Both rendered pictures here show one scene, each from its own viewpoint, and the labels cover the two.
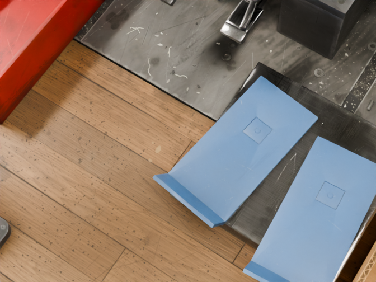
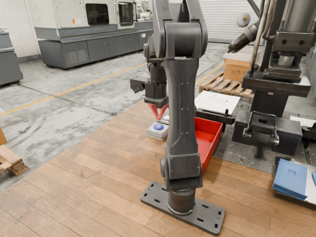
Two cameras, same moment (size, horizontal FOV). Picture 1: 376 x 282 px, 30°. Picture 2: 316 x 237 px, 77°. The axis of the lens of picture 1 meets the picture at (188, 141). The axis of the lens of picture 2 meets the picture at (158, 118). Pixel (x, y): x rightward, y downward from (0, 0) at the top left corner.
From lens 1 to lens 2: 44 cm
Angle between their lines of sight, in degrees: 38
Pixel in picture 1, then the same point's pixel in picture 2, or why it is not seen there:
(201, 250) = (298, 213)
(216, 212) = (299, 196)
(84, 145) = (233, 183)
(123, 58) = (230, 159)
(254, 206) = (309, 193)
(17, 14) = not seen: hidden behind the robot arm
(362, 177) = not seen: outside the picture
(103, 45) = (222, 156)
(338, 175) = not seen: outside the picture
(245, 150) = (293, 177)
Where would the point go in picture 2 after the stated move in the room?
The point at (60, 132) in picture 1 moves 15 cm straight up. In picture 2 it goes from (223, 180) to (232, 136)
